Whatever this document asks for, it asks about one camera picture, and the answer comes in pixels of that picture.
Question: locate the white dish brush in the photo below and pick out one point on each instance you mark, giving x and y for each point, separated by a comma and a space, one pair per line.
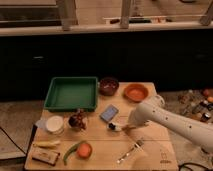
116, 127

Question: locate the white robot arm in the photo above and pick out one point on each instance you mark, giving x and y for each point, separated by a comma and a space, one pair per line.
152, 108

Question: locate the green plastic tray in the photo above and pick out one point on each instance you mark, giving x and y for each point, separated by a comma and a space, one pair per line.
72, 93

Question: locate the dark red bowl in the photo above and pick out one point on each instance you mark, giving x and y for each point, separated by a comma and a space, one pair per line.
108, 86

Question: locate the blue sponge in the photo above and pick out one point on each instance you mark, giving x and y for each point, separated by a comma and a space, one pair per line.
108, 114

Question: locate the orange bowl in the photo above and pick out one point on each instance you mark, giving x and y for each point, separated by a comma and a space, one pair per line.
135, 92

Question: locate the brown toy figure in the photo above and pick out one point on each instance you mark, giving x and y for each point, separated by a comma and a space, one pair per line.
76, 120

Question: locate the white cup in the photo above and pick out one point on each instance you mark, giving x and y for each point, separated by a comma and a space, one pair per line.
55, 124

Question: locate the silver fork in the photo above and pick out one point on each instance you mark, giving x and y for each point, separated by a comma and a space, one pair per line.
137, 144

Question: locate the orange carrot slice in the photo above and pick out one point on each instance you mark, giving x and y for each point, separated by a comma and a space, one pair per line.
84, 150

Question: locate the green bean pod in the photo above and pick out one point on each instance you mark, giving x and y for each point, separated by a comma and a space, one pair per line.
69, 151

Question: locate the pile of small bottles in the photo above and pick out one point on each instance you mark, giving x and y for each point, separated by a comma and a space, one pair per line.
195, 105

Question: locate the brown wooden block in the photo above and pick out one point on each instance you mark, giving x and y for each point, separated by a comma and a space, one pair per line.
45, 155

